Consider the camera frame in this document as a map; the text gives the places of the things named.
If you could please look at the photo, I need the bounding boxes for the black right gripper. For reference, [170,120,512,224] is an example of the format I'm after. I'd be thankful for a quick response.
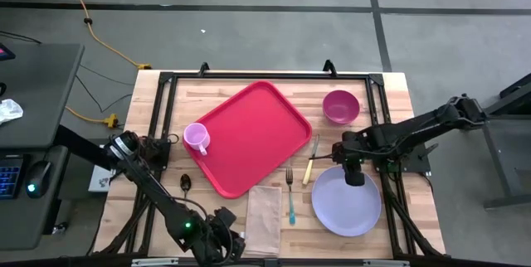
[308,131,370,166]

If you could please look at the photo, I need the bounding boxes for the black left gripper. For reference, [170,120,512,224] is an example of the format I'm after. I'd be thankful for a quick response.
[202,206,247,266]

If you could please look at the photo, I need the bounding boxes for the cream-handled table knife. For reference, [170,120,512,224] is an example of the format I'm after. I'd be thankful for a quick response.
[302,133,321,187]

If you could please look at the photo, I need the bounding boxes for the beige cloth napkin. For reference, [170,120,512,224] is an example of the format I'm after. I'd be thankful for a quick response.
[243,184,284,257]

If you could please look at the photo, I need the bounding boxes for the magenta plastic bowl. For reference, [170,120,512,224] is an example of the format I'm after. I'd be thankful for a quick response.
[322,89,362,126]

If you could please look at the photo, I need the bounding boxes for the teal-handled metal fork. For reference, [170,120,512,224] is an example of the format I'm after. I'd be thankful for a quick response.
[285,166,297,226]

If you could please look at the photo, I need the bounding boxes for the lavender plastic plate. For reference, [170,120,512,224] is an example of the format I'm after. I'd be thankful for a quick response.
[310,164,382,238]

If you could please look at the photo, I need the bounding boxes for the teal-handled metal spoon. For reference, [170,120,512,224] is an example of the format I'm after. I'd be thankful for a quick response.
[179,172,192,201]

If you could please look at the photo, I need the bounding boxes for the pink plastic mug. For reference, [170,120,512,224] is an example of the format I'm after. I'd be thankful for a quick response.
[183,122,212,157]

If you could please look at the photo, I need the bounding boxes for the red plastic tray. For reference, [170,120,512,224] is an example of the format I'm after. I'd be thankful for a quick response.
[188,80,314,200]

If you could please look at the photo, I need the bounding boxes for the small white box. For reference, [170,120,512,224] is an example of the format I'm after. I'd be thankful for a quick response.
[87,164,116,194]

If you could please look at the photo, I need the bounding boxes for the black metal cart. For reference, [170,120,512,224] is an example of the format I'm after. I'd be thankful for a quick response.
[455,71,531,210]

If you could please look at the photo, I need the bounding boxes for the black computer mouse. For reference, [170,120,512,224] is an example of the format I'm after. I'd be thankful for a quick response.
[23,159,54,200]

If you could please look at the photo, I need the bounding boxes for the backlit computer keyboard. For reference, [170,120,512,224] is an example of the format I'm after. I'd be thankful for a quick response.
[0,157,25,201]

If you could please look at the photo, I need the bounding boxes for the black computer desk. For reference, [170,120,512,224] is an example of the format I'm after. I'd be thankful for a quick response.
[0,42,86,252]

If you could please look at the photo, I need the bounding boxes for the small dark tablet screen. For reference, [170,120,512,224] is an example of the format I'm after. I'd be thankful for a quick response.
[0,42,17,62]

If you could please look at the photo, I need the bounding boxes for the silver metal bracket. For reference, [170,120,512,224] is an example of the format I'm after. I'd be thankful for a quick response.
[130,257,180,267]
[362,259,412,267]

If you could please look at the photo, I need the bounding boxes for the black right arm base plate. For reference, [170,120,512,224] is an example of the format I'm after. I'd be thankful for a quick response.
[375,142,440,174]

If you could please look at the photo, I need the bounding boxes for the black aluminium table frame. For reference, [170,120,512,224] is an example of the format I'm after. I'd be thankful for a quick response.
[93,60,448,260]

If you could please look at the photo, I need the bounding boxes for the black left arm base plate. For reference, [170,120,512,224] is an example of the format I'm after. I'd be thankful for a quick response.
[140,135,173,172]

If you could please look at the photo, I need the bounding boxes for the yellow cable with splitter plug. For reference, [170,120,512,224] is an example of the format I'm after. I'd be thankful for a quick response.
[65,106,120,130]

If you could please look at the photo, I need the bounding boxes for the long yellow extension cable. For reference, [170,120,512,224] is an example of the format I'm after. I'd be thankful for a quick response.
[53,0,153,71]

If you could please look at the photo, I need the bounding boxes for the thin black floor cable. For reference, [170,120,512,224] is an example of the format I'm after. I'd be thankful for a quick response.
[77,63,137,88]
[74,75,134,114]
[0,30,43,46]

